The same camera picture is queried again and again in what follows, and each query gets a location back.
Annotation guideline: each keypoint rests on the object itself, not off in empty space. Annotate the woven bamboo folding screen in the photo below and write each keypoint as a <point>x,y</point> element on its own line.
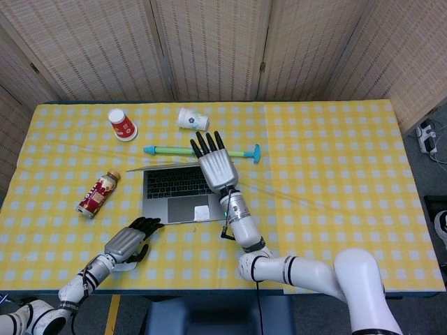
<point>209,52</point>

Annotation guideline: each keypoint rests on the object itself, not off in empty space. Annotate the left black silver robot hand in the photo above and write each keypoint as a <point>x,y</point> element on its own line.
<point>124,244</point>

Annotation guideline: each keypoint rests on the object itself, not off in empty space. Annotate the yellow floor tape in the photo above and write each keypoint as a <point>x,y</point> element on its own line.
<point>112,314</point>

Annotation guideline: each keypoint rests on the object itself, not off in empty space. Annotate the white paper cup blue print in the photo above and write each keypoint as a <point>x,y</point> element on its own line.
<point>192,119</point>

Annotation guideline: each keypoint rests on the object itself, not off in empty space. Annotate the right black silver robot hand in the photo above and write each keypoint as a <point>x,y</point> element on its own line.
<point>218,167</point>

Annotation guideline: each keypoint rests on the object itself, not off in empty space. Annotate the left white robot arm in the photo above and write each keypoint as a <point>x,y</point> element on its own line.
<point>73,289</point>

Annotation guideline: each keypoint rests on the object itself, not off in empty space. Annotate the green blue toy water pump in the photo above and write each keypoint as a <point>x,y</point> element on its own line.
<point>167,150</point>

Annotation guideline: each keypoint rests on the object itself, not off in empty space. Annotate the white power strip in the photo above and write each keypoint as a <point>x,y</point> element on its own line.
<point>426,137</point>

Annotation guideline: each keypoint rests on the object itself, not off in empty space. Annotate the black box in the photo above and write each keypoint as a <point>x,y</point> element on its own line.
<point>433,206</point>

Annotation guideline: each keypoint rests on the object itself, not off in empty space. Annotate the red drink bottle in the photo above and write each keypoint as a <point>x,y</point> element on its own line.
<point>97,195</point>

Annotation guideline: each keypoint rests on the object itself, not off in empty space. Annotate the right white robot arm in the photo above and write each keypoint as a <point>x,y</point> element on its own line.
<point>304,270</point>

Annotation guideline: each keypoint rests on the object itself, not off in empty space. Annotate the black white sneaker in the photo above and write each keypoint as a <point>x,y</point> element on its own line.
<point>441,227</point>

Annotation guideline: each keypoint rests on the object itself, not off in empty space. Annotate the large yellow checked tablecloth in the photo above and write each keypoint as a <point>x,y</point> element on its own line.
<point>70,157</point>

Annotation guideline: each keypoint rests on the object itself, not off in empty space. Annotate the red paper cup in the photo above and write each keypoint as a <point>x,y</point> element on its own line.
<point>123,127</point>

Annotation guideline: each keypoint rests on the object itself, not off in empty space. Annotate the blue padded chair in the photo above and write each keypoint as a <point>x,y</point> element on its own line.
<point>216,315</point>

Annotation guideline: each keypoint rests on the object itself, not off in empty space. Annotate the silver laptop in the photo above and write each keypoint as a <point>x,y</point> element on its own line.
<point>181,209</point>

